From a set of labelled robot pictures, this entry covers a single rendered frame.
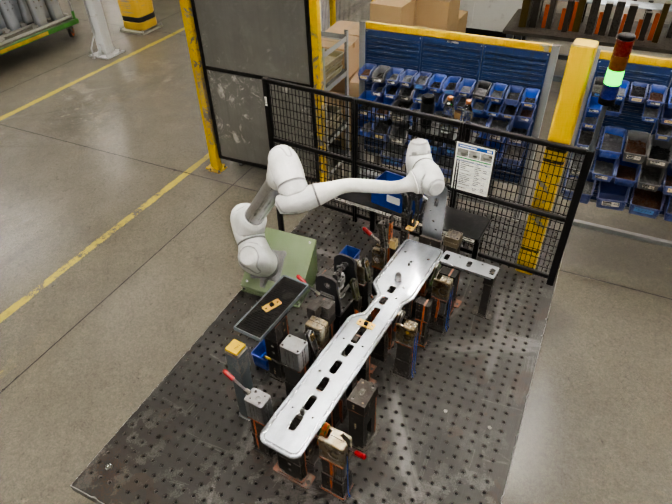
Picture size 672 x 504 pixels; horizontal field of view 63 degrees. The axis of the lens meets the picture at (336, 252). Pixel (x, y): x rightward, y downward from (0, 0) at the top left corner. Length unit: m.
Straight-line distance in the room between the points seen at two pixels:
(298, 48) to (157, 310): 2.26
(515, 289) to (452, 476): 1.21
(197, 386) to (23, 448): 1.35
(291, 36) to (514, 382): 3.04
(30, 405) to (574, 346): 3.49
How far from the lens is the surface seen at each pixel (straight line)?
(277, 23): 4.57
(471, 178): 3.06
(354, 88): 5.48
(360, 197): 3.23
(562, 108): 2.82
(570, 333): 4.09
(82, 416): 3.78
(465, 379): 2.74
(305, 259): 3.00
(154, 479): 2.55
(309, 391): 2.28
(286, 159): 2.43
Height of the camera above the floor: 2.84
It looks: 40 degrees down
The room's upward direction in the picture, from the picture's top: 2 degrees counter-clockwise
